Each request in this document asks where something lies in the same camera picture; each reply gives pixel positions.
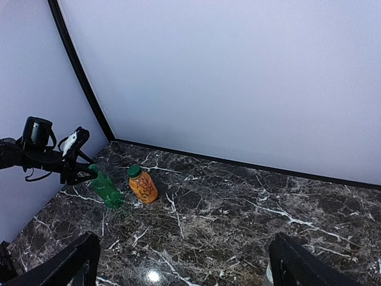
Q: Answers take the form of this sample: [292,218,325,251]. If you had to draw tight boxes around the green plastic bottle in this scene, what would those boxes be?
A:
[89,164,123,209]

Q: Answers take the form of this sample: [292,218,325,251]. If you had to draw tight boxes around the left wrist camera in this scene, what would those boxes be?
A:
[58,126,90,157]

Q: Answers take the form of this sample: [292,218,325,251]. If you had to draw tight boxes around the brown coffee glass bottle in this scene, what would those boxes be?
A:
[263,262,274,286]

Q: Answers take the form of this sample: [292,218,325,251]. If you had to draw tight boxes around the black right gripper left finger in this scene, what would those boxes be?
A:
[1,232,101,285]

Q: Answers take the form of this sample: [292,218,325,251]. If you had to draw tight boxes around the left black frame post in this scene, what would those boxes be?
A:
[47,0,116,142]

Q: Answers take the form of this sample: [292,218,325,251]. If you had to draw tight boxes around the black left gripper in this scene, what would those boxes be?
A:
[60,150,97,185]

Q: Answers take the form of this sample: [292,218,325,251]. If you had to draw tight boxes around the orange juice bottle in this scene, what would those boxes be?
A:
[127,165,158,204]

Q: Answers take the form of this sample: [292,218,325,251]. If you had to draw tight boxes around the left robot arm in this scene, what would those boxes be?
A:
[1,116,98,185]

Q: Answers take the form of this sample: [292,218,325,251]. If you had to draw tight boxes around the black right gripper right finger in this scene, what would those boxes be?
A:
[268,232,360,286]

